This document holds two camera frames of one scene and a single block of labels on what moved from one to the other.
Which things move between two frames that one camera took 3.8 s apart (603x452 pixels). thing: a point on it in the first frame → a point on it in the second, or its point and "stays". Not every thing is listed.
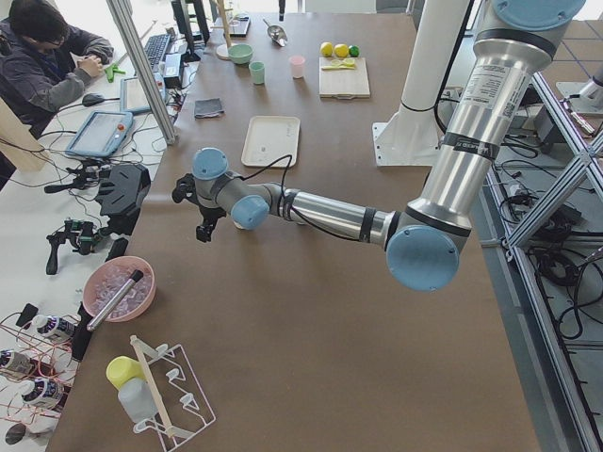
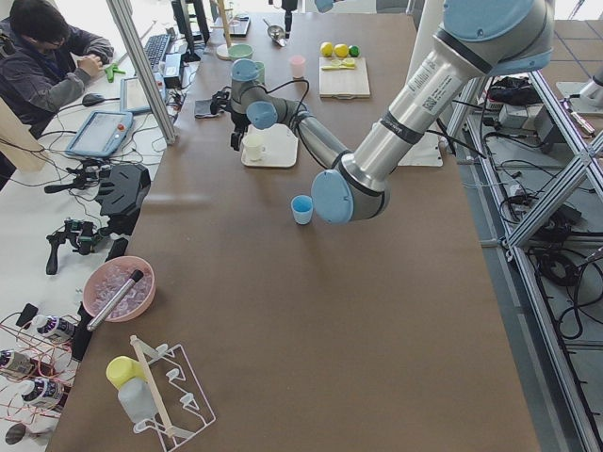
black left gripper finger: [203, 232] → [236, 137]
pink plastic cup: [298, 65] stays
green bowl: [240, 53] stays
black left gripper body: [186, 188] → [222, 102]
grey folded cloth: [207, 107] stays
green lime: [354, 51] stays
